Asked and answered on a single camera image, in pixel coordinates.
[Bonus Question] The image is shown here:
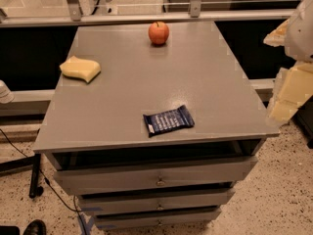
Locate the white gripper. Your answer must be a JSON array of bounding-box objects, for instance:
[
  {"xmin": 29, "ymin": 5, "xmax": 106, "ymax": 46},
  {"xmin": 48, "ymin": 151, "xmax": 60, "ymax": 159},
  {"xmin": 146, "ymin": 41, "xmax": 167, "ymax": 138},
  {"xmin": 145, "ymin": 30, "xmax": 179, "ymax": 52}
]
[{"xmin": 263, "ymin": 0, "xmax": 313, "ymax": 125}]

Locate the blue rxbar blueberry wrapper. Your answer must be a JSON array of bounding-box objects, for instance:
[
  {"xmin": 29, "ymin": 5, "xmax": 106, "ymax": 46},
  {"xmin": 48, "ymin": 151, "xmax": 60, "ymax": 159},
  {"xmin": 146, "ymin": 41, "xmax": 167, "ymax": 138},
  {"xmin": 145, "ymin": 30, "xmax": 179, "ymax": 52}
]
[{"xmin": 143, "ymin": 105, "xmax": 195, "ymax": 137}]

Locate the red apple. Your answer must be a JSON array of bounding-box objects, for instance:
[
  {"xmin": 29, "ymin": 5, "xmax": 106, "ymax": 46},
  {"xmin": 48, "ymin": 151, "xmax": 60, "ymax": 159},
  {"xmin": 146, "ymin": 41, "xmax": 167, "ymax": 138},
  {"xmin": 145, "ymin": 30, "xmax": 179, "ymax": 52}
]
[{"xmin": 148, "ymin": 22, "xmax": 169, "ymax": 45}]

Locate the top grey drawer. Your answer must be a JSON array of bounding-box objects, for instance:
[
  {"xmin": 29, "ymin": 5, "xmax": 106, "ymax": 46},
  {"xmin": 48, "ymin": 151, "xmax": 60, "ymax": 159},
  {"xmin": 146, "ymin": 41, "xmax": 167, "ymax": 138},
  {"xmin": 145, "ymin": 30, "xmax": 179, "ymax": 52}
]
[{"xmin": 54, "ymin": 156, "xmax": 257, "ymax": 195}]

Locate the grey drawer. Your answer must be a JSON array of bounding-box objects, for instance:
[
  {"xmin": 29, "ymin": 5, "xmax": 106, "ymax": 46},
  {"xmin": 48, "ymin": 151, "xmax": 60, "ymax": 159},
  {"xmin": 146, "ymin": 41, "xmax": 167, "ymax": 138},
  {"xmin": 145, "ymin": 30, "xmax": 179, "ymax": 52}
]
[
  {"xmin": 78, "ymin": 188, "xmax": 235, "ymax": 215},
  {"xmin": 54, "ymin": 156, "xmax": 257, "ymax": 195},
  {"xmin": 95, "ymin": 207, "xmax": 221, "ymax": 230}
]

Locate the grey drawer cabinet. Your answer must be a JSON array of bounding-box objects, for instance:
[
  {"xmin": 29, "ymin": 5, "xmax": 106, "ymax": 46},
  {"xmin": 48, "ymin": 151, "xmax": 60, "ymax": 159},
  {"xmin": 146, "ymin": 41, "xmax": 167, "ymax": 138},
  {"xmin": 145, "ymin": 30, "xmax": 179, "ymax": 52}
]
[{"xmin": 34, "ymin": 22, "xmax": 278, "ymax": 230}]

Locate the bottom grey drawer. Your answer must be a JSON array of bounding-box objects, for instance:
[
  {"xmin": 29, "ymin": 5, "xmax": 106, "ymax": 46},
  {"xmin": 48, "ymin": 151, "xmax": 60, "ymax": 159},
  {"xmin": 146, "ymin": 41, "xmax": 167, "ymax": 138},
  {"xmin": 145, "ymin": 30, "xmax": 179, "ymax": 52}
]
[{"xmin": 95, "ymin": 207, "xmax": 221, "ymax": 230}]

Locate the yellow sponge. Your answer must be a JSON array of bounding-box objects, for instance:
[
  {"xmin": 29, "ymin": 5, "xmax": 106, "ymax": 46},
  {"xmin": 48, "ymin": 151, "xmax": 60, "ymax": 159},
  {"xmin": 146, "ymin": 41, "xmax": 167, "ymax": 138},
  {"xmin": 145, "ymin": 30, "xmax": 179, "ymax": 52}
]
[{"xmin": 60, "ymin": 56, "xmax": 101, "ymax": 83}]

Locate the middle grey drawer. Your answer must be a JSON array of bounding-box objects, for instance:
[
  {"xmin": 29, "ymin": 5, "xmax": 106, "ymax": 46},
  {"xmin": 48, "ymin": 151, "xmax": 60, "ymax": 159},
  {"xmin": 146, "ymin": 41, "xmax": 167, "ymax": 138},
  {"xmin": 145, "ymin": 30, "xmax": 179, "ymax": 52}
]
[{"xmin": 78, "ymin": 188, "xmax": 235, "ymax": 215}]

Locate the black stand leg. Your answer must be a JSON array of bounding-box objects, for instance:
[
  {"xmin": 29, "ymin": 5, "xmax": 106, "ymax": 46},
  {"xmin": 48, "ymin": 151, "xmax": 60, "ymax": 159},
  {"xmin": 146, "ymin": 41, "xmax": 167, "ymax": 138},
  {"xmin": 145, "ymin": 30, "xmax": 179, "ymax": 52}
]
[{"xmin": 29, "ymin": 154, "xmax": 43, "ymax": 199}]

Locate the black shoe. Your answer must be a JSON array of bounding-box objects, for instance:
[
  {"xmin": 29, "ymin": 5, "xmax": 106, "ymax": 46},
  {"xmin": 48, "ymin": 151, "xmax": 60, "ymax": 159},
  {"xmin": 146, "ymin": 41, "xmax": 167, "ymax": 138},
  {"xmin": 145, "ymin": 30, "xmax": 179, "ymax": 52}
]
[{"xmin": 22, "ymin": 219, "xmax": 47, "ymax": 235}]

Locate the grey metal railing frame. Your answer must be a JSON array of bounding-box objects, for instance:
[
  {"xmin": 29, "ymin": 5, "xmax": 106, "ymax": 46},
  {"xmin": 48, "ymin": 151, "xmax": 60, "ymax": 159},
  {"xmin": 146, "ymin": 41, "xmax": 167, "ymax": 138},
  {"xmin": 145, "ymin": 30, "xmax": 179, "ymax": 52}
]
[{"xmin": 0, "ymin": 0, "xmax": 301, "ymax": 27}]

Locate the black floor cable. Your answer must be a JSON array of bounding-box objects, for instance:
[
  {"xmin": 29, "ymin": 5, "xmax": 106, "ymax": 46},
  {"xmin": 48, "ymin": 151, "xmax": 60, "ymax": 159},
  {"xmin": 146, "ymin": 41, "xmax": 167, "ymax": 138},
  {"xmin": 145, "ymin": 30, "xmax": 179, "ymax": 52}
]
[{"xmin": 0, "ymin": 127, "xmax": 86, "ymax": 235}]

